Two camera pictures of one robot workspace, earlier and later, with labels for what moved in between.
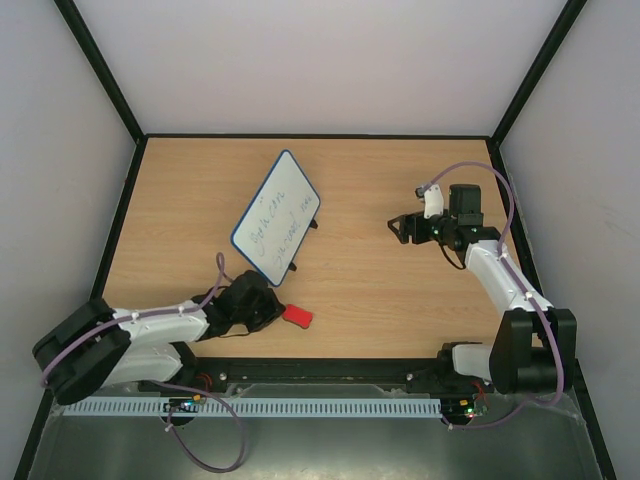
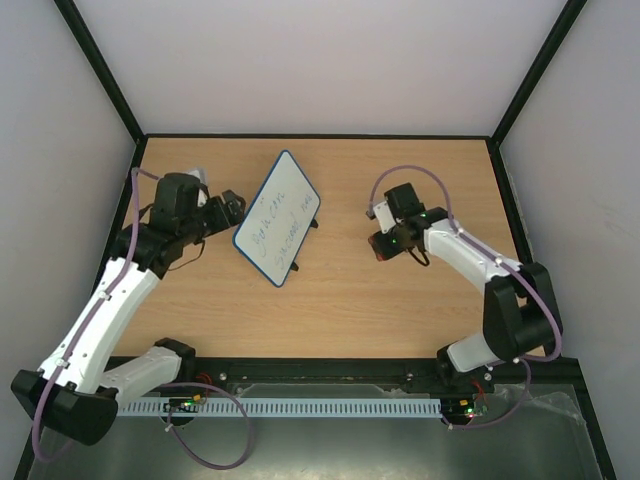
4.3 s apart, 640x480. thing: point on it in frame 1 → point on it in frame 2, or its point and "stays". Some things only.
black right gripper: (414, 228) → (382, 245)
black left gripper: (274, 310) → (234, 213)
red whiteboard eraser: (298, 316) → (379, 255)
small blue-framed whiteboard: (271, 229) stays
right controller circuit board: (458, 411) stays
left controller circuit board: (188, 405) stays
